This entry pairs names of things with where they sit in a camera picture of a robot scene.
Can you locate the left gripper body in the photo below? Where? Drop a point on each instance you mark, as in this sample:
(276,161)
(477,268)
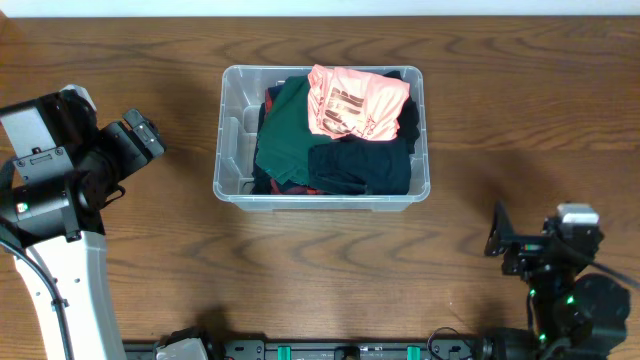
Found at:
(117,157)

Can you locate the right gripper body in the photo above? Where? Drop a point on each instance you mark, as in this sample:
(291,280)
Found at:
(530,254)

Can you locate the dark navy shirt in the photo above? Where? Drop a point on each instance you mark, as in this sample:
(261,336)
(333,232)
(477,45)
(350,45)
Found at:
(360,167)

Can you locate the black pants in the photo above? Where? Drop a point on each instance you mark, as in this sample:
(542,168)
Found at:
(261,179)

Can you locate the black garment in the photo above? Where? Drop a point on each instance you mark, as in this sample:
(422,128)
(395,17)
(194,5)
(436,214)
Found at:
(408,132)

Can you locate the red plaid flannel shirt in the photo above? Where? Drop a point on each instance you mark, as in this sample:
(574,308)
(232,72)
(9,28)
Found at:
(290,189)

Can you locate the dark green garment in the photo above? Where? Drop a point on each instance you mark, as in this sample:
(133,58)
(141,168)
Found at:
(287,135)

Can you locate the pink printed t-shirt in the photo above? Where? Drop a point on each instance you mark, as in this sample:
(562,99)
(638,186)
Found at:
(343,101)

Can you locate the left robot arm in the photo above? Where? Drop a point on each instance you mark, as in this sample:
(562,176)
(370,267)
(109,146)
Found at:
(65,171)

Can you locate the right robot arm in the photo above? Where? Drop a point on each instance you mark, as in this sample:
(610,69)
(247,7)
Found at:
(576,308)

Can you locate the clear plastic storage bin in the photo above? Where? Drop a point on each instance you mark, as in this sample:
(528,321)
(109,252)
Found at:
(242,94)

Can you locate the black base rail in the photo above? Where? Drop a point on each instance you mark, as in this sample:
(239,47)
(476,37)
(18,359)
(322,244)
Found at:
(197,343)

